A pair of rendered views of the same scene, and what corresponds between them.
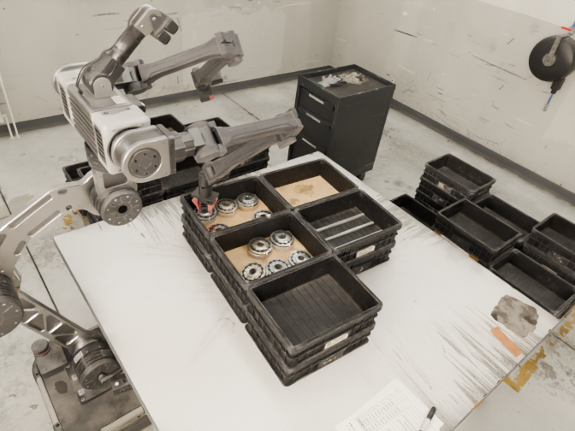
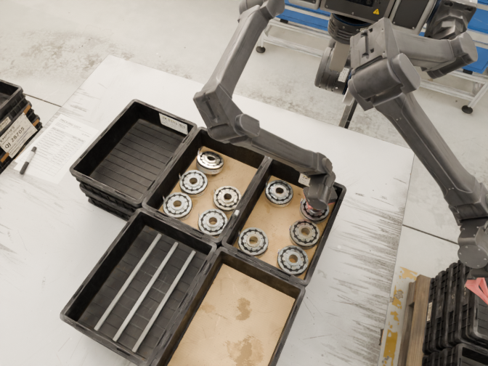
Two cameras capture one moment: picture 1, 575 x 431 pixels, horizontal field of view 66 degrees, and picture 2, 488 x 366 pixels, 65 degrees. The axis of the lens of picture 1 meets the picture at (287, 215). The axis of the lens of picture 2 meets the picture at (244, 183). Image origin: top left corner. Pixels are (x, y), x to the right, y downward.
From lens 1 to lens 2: 1.99 m
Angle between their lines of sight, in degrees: 81
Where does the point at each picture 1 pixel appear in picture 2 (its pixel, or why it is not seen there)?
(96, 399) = not seen: hidden behind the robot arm
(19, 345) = not seen: hidden behind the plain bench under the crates
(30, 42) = not seen: outside the picture
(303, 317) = (147, 156)
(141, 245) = (348, 184)
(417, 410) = (36, 167)
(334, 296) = (127, 191)
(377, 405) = (70, 156)
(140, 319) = (277, 128)
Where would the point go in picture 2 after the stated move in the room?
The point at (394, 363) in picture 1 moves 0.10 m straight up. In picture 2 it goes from (60, 195) to (51, 181)
